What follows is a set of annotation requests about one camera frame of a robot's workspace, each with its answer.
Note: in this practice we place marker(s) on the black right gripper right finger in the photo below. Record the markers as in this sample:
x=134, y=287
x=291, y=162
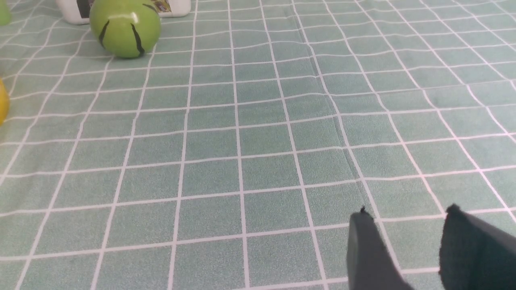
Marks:
x=475, y=255

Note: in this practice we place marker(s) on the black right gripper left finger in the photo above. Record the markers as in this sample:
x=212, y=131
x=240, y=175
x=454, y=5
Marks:
x=369, y=265

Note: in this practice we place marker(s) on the small green object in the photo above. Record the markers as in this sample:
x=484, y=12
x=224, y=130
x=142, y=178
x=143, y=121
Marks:
x=5, y=13

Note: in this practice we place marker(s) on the green round toy fruit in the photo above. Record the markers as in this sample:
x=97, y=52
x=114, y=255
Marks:
x=127, y=36

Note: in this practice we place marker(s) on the yellow round object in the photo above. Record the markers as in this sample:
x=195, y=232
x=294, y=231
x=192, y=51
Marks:
x=4, y=102

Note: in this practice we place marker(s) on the white plastic container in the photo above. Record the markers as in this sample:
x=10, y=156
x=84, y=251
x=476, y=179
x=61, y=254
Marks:
x=77, y=12

